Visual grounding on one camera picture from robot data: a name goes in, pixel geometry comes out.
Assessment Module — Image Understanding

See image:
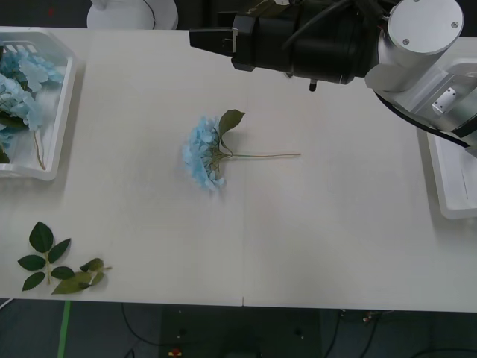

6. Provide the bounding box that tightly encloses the green floor tape strip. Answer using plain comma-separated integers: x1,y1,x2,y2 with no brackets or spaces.
56,300,72,358

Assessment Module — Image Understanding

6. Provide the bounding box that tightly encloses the shallow white box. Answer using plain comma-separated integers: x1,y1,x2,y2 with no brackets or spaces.
416,57,477,221
0,31,78,183

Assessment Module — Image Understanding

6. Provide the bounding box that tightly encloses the dark green leaf twig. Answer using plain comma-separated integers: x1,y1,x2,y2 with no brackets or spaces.
17,221,75,292

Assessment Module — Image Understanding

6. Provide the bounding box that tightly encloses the pale blue artificial flower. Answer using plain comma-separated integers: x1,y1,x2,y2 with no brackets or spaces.
0,47,65,94
181,109,302,192
0,74,48,172

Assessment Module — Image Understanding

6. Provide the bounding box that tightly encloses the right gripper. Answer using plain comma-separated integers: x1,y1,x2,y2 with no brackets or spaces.
188,7,298,75

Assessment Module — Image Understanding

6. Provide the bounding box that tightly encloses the olive green leaf twig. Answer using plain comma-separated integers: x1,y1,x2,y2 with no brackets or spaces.
51,257,113,295

